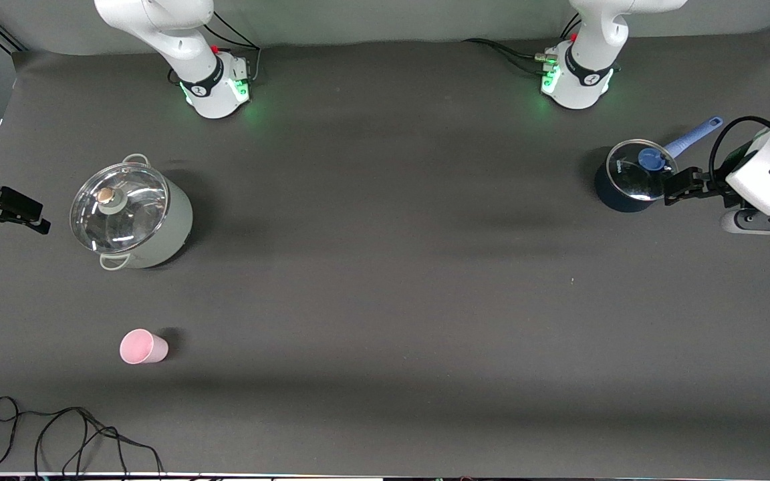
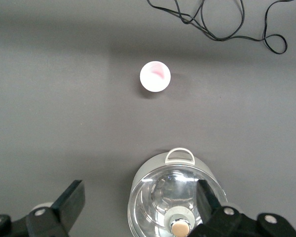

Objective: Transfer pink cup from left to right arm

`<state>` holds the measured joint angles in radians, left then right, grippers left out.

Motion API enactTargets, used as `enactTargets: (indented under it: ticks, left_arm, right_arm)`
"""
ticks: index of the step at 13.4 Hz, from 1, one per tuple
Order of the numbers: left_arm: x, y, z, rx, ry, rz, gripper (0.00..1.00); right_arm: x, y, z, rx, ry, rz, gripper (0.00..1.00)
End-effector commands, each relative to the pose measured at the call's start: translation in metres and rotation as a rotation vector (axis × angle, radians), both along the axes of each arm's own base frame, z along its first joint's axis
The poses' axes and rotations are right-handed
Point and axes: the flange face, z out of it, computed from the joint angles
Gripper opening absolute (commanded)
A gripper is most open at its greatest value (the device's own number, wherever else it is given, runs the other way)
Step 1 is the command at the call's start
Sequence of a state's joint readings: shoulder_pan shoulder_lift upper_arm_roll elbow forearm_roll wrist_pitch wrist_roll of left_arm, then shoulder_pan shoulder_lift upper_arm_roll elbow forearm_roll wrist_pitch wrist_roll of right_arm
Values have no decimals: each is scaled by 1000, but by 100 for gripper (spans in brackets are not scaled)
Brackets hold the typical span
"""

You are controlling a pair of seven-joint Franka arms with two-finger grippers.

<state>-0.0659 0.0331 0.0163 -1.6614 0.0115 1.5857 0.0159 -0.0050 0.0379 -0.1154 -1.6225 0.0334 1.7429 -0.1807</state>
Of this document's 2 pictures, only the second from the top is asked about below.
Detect grey-green cooking pot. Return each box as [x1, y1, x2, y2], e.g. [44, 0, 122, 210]
[127, 147, 229, 237]

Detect glass pot lid, gold knob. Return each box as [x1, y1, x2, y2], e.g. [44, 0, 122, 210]
[128, 165, 227, 237]

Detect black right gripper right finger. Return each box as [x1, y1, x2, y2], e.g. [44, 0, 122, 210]
[187, 179, 296, 237]

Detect thin black loose cable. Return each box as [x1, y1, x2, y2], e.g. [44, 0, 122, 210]
[147, 0, 296, 54]

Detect pink plastic cup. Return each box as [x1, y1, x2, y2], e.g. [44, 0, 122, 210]
[139, 60, 171, 92]

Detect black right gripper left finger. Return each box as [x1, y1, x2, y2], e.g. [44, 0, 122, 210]
[0, 179, 86, 237]

